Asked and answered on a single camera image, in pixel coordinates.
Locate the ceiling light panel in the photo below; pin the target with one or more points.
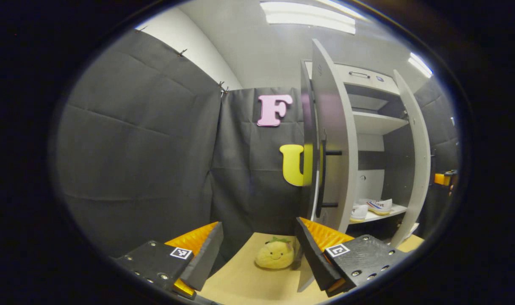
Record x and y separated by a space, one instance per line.
308 19
420 65

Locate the white canvas shoe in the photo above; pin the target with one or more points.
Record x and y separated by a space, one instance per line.
359 213
380 206

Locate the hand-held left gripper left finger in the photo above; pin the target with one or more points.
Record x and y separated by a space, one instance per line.
204 262

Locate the yellow plush toy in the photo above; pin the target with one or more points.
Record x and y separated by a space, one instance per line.
274 256

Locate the white cabinet door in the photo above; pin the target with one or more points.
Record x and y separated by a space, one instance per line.
338 127
416 169

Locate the black cloth clip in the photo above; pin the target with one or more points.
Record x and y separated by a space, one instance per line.
182 52
222 88

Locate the white shoe cabinet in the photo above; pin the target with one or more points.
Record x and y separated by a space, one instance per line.
376 123

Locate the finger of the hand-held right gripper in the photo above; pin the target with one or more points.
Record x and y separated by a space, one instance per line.
441 179

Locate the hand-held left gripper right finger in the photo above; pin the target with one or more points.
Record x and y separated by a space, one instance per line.
314 258

